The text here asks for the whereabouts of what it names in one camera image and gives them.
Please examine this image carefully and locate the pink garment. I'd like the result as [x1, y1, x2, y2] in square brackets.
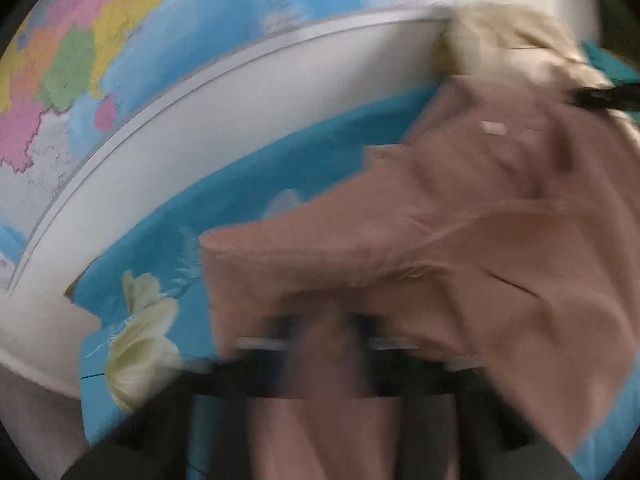
[200, 75, 640, 480]

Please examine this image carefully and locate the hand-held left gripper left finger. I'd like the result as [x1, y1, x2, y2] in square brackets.
[62, 312, 301, 480]

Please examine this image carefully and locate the colourful wall map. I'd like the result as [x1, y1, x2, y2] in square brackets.
[0, 0, 471, 291]

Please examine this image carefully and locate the cream garment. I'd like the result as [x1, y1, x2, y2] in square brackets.
[432, 0, 640, 126]

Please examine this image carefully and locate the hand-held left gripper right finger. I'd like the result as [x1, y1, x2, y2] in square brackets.
[350, 312, 581, 480]

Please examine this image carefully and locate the blue floral blanket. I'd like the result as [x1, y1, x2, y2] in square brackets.
[65, 40, 640, 480]

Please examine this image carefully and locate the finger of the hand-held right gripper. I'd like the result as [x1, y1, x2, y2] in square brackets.
[570, 82, 640, 111]

